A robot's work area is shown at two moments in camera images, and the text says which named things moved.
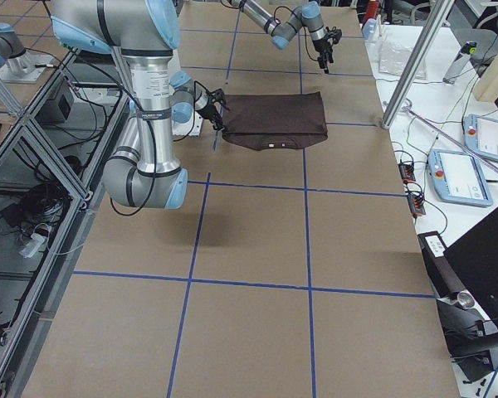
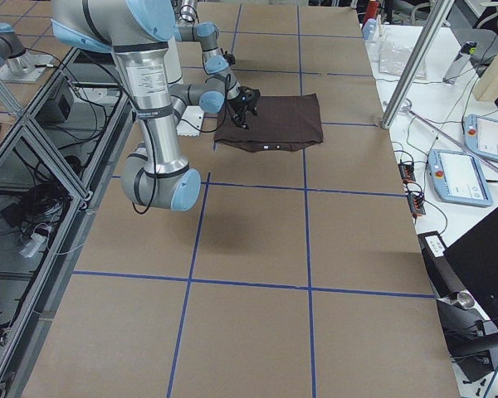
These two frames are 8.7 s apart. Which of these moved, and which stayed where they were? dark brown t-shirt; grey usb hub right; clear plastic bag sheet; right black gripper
Moved: right black gripper
Stayed: dark brown t-shirt; grey usb hub right; clear plastic bag sheet
